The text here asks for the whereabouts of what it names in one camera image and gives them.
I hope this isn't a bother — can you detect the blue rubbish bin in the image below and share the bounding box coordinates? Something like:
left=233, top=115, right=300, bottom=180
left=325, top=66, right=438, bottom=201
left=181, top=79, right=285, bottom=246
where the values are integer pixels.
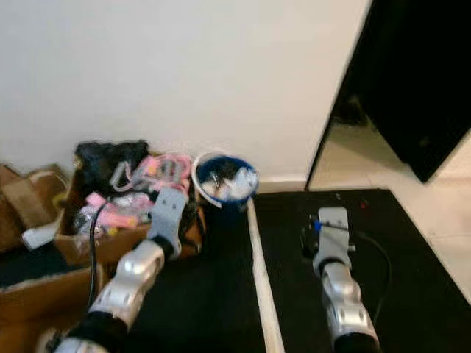
left=191, top=150, right=261, bottom=223

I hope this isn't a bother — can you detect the white crumpled trash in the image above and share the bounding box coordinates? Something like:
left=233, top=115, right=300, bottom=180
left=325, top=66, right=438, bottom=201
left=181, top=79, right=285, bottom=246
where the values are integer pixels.
left=217, top=166, right=258, bottom=201

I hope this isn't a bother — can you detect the pink wrapped bundle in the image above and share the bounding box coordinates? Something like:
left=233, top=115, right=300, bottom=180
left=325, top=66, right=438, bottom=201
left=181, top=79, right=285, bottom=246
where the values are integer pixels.
left=138, top=153, right=194, bottom=193

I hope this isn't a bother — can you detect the white floor strip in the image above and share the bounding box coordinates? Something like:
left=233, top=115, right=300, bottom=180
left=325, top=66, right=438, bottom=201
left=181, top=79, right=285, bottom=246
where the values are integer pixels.
left=246, top=197, right=287, bottom=353

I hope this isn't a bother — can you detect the narrow black floor mat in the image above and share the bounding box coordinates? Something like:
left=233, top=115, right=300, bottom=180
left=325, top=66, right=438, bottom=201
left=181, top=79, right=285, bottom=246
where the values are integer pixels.
left=0, top=213, right=266, bottom=353

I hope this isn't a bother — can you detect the black plastic bag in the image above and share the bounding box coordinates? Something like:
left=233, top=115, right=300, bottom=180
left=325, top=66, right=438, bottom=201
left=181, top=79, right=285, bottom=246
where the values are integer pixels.
left=74, top=140, right=150, bottom=194

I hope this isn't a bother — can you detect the cardboard box with pink packets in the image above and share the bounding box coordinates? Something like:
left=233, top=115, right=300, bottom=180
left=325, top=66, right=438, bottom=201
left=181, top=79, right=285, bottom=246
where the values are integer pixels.
left=54, top=157, right=204, bottom=268

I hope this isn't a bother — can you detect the wide black floor mat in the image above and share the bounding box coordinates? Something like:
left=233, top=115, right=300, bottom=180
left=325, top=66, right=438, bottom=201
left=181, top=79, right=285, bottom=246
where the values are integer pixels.
left=253, top=188, right=471, bottom=353

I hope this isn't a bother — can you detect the white flat packet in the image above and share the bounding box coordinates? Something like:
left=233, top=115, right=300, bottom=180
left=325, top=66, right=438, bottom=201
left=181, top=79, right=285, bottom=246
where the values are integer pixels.
left=20, top=222, right=62, bottom=250

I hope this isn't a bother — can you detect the small open cardboard box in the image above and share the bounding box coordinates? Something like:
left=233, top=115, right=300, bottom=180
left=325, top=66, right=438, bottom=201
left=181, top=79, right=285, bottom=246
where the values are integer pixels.
left=0, top=163, right=71, bottom=230

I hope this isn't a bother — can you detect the large brown cardboard box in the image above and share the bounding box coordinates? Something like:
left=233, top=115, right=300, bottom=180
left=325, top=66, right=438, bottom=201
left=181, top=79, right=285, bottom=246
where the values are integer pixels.
left=0, top=267, right=105, bottom=353

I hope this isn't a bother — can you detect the black door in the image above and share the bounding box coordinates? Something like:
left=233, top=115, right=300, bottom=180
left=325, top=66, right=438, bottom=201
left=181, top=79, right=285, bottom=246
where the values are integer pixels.
left=306, top=0, right=471, bottom=190

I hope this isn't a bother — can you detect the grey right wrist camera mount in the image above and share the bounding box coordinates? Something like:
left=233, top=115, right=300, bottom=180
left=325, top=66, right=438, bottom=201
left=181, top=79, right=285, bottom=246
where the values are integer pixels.
left=314, top=207, right=351, bottom=270

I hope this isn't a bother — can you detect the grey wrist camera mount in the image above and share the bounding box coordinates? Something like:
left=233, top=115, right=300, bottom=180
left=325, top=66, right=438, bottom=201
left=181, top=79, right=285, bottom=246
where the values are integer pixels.
left=148, top=187, right=191, bottom=248
left=314, top=207, right=351, bottom=270

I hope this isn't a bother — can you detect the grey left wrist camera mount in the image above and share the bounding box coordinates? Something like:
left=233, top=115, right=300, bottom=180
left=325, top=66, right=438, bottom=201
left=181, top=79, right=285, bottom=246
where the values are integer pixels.
left=148, top=187, right=191, bottom=248

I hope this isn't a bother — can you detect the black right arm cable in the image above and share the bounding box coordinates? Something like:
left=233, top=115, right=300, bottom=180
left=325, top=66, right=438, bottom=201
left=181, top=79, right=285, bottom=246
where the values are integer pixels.
left=350, top=229, right=392, bottom=324

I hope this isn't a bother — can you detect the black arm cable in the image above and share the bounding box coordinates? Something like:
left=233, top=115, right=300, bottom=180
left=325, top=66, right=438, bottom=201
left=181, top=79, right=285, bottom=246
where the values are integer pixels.
left=86, top=201, right=108, bottom=310
left=350, top=229, right=392, bottom=324

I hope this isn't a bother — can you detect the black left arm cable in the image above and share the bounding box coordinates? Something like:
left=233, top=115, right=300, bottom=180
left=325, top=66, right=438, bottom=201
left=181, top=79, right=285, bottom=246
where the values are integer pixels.
left=86, top=201, right=108, bottom=310

